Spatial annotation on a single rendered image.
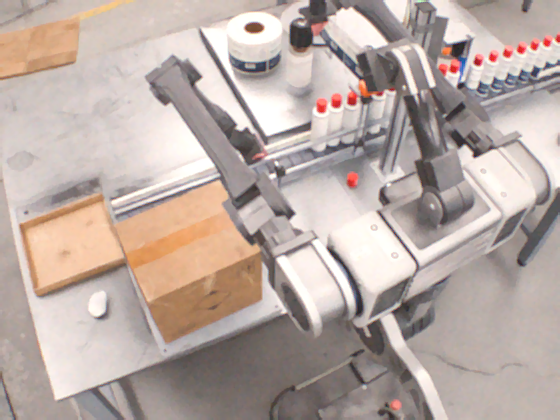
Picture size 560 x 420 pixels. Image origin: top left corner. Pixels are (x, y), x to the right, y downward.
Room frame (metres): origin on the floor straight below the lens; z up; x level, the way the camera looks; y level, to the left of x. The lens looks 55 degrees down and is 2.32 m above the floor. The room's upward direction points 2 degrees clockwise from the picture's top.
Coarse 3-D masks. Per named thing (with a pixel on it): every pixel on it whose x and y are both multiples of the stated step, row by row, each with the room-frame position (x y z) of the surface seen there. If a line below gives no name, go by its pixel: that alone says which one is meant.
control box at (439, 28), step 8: (408, 0) 1.34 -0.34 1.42; (416, 0) 1.27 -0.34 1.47; (432, 0) 1.27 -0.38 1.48; (440, 0) 1.28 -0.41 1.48; (440, 8) 1.24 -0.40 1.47; (440, 16) 1.20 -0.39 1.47; (448, 16) 1.21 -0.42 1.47; (440, 24) 1.20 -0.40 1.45; (432, 32) 1.21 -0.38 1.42; (440, 32) 1.20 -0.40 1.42; (432, 40) 1.20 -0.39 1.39; (440, 40) 1.20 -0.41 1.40; (432, 48) 1.20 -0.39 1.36; (440, 48) 1.20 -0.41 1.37; (432, 56) 1.20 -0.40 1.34
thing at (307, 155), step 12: (516, 84) 1.64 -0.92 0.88; (528, 84) 1.65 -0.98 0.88; (492, 96) 1.56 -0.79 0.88; (384, 132) 1.33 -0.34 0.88; (300, 144) 1.26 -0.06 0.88; (348, 144) 1.27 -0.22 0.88; (288, 156) 1.21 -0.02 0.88; (300, 156) 1.21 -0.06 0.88; (312, 156) 1.21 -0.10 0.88; (252, 168) 1.15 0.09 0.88; (264, 168) 1.15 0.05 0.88; (288, 168) 1.16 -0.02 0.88; (192, 180) 1.10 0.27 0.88; (156, 204) 1.00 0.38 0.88; (120, 216) 0.95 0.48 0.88; (132, 216) 0.96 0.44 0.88
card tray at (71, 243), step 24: (48, 216) 0.96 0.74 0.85; (72, 216) 0.98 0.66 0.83; (96, 216) 0.98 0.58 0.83; (24, 240) 0.88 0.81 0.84; (48, 240) 0.88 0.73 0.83; (72, 240) 0.89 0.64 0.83; (96, 240) 0.89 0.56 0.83; (48, 264) 0.80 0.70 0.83; (72, 264) 0.80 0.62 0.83; (96, 264) 0.81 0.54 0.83; (120, 264) 0.81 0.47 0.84; (48, 288) 0.71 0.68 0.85
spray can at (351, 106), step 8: (352, 96) 1.28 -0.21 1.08; (344, 104) 1.29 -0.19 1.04; (352, 104) 1.28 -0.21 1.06; (344, 112) 1.28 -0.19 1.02; (352, 112) 1.27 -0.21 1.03; (344, 120) 1.28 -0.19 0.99; (352, 120) 1.27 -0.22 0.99; (344, 128) 1.27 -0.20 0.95; (344, 136) 1.27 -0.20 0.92; (352, 136) 1.27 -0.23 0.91
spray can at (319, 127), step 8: (320, 104) 1.24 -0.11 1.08; (312, 112) 1.25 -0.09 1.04; (320, 112) 1.24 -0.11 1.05; (328, 112) 1.25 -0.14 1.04; (312, 120) 1.25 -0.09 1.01; (320, 120) 1.23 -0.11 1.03; (328, 120) 1.25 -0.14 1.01; (312, 128) 1.24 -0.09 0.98; (320, 128) 1.23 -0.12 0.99; (312, 136) 1.24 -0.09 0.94; (320, 136) 1.23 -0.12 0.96; (320, 144) 1.23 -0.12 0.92
